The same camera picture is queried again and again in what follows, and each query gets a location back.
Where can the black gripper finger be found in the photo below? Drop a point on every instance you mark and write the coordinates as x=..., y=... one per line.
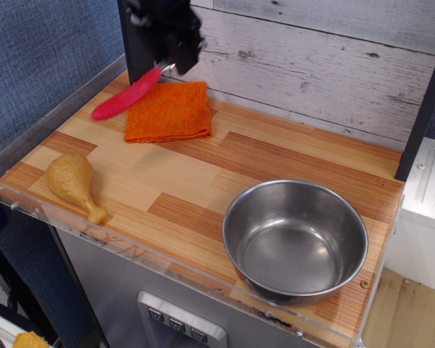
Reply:
x=161, y=47
x=185, y=53

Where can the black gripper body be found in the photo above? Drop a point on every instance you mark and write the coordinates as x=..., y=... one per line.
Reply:
x=158, y=20

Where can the red handled metal spoon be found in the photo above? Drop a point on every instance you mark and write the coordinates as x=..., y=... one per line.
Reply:
x=127, y=98

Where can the toy chicken drumstick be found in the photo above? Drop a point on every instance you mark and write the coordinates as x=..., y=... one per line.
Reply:
x=69, y=177

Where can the orange folded cloth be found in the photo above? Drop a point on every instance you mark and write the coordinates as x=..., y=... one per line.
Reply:
x=170, y=112

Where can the clear acrylic edge guard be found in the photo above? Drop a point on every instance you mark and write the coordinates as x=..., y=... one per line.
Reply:
x=166, y=204

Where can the stainless steel bowl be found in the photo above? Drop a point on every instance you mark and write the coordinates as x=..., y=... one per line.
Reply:
x=294, y=242

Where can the silver button control panel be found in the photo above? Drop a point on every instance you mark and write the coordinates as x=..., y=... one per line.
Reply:
x=162, y=319

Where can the white side cabinet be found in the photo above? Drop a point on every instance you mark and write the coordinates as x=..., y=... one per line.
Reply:
x=411, y=249

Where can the yellow object bottom left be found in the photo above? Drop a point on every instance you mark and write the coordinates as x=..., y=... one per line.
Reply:
x=29, y=340

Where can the left black vertical post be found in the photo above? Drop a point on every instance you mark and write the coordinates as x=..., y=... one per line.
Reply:
x=137, y=53

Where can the black vertical post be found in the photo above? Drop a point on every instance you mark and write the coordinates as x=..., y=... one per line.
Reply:
x=418, y=132
x=137, y=53

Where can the right black vertical post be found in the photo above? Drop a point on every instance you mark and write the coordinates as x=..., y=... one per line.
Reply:
x=418, y=132

